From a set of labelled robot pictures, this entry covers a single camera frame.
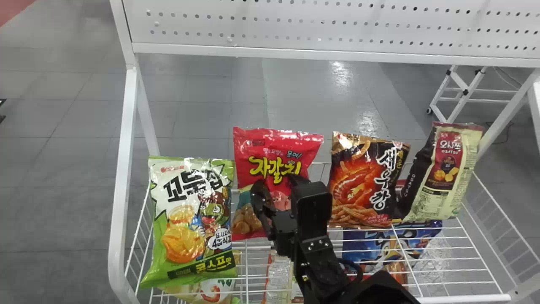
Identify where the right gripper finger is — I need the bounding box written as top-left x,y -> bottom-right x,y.
287,174 -> 312,201
250,179 -> 277,239

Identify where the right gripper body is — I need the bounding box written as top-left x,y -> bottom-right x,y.
270,209 -> 298,258

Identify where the red snack packet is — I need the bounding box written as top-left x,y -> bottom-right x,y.
231,126 -> 325,242

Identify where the clear snack packet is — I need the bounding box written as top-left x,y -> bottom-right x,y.
262,251 -> 296,304

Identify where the orange and black snack packet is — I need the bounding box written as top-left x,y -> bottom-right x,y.
327,130 -> 411,229

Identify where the green snack packet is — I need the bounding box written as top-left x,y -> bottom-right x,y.
140,156 -> 239,290

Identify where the white snack packet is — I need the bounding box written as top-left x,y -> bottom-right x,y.
160,277 -> 242,304

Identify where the blue snack packet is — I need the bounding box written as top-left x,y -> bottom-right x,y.
341,220 -> 443,284

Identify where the beige and black snack packet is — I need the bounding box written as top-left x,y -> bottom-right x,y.
397,122 -> 485,223

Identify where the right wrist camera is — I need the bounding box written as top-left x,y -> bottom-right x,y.
291,181 -> 333,242

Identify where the black cable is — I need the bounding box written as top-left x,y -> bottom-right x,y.
337,258 -> 365,285

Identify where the white wire rack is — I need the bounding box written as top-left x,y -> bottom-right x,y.
426,65 -> 524,123
108,0 -> 540,304

